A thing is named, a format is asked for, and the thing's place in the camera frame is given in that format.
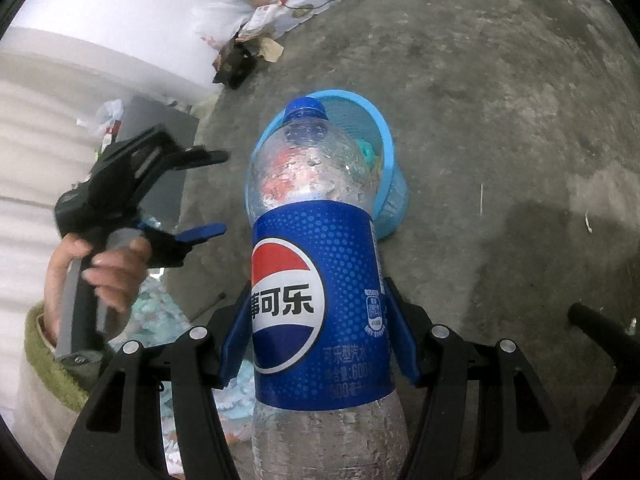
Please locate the white plastic shopping bag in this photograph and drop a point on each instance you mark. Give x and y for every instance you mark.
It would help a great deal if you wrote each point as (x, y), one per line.
(222, 20)

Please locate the brown paper piece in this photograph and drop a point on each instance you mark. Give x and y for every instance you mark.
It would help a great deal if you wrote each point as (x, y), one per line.
(270, 50)

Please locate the blue plastic mesh basket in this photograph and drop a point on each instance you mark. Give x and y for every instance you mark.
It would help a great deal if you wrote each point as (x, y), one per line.
(387, 200)

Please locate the thin pale stick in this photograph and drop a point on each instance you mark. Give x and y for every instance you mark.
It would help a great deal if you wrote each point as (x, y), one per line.
(481, 199)

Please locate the person's left forearm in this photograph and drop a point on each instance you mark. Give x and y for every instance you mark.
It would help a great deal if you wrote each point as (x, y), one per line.
(50, 380)

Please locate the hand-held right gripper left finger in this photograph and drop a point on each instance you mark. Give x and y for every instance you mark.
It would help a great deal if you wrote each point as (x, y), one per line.
(235, 340)

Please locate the grey cabinet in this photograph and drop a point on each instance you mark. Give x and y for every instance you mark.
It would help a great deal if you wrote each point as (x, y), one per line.
(175, 195)

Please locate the teal plastic bag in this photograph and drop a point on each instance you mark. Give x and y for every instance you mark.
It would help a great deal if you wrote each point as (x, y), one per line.
(366, 156)

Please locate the person's left hand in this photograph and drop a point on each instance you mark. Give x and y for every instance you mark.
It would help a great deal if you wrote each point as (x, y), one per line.
(120, 272)

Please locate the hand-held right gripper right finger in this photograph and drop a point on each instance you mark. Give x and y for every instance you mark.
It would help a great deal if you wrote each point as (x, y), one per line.
(405, 345)

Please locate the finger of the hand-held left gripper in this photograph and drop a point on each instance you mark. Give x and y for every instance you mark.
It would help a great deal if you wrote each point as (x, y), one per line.
(205, 157)
(202, 233)

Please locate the dark printed box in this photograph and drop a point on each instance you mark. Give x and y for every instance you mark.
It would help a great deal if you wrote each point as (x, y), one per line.
(235, 65)

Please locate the blue label soda bottle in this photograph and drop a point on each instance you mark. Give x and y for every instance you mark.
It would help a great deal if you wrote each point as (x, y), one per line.
(320, 270)

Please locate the blue floral quilt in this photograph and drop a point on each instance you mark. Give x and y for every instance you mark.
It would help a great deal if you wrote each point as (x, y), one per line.
(150, 310)

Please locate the clear plastic bag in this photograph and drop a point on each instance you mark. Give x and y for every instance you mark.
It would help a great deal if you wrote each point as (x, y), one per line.
(102, 116)

